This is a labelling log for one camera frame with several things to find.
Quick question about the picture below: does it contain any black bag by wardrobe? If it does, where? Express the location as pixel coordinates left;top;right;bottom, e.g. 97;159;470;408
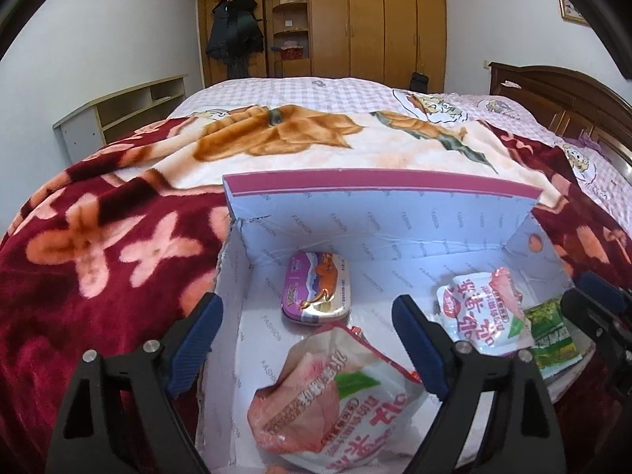
409;72;429;94

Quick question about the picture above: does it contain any low beige shelf unit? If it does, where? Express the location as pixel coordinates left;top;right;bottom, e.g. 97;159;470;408
53;75;186;164

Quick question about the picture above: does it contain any pink jelly pouch small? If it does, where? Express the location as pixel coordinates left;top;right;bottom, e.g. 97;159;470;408
436;267;534;356

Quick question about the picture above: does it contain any purple candy tin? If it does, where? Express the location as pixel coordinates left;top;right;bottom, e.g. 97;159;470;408
281;252;352;325

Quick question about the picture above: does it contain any green pea snack packet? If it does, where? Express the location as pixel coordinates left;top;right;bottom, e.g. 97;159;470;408
525;296;583;380

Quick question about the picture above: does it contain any framed wedding photo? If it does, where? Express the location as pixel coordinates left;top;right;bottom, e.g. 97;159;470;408
558;0;589;27

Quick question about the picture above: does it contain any wooden headboard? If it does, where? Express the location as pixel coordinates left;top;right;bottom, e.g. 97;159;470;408
489;62;632;180

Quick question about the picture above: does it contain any wooden wardrobe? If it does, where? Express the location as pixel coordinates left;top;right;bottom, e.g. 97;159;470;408
197;0;447;92

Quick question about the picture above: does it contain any pink cardboard box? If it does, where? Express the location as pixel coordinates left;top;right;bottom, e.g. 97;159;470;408
196;169;572;473

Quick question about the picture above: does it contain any pink jelly pouch large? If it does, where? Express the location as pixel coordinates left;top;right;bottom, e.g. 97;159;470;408
247;323;426;473

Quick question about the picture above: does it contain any red floral blanket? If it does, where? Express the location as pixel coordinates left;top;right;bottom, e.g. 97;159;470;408
1;105;631;473

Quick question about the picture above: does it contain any dark hanging jacket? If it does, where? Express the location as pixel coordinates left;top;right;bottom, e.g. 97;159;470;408
206;0;265;79

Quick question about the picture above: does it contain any red box on shelf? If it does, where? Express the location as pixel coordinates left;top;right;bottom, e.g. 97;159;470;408
280;44;304;62

